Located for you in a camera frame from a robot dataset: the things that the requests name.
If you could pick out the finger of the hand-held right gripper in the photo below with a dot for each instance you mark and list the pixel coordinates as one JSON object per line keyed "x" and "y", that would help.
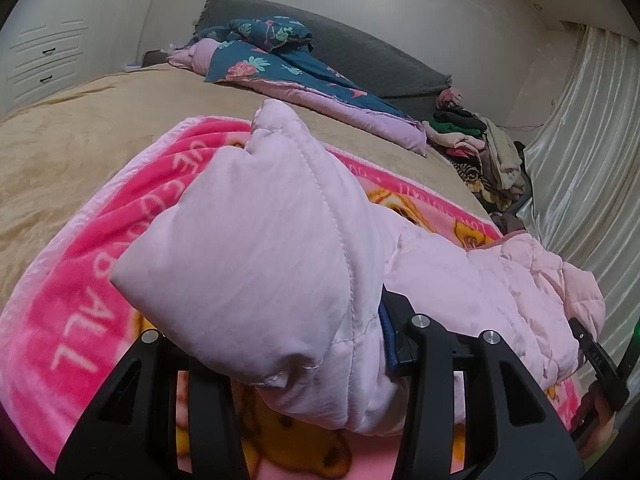
{"x": 602, "y": 365}

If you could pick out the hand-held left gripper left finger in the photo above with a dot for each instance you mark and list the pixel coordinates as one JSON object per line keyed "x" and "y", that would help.
{"x": 150, "y": 400}

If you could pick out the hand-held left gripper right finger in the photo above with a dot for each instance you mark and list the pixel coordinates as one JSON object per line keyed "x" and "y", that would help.
{"x": 395, "y": 340}

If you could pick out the pink quilted jacket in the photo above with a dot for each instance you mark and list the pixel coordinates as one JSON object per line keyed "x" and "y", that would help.
{"x": 280, "y": 250}

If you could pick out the pile of mixed clothes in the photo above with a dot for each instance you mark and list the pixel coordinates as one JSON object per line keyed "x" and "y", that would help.
{"x": 480, "y": 145}

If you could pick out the person's right hand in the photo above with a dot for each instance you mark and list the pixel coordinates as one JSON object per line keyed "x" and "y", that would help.
{"x": 602, "y": 417}

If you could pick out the pink printed blanket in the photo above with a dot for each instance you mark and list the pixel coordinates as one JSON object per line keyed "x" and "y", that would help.
{"x": 65, "y": 300}

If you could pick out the cream satin curtain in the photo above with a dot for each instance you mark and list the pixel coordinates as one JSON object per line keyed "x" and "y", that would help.
{"x": 580, "y": 170}

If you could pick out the tan bedspread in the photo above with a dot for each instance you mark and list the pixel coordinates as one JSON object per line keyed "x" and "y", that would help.
{"x": 100, "y": 120}

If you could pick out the grey padded headboard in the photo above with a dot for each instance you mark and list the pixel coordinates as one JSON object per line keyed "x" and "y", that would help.
{"x": 360, "y": 50}

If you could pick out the teal floral quilt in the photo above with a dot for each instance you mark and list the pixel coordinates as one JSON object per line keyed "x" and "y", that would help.
{"x": 280, "y": 67}

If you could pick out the dark cloth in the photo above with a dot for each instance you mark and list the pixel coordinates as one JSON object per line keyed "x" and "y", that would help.
{"x": 155, "y": 59}

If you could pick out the white wardrobe with drawers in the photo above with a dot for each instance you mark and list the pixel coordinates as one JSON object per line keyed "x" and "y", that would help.
{"x": 60, "y": 35}

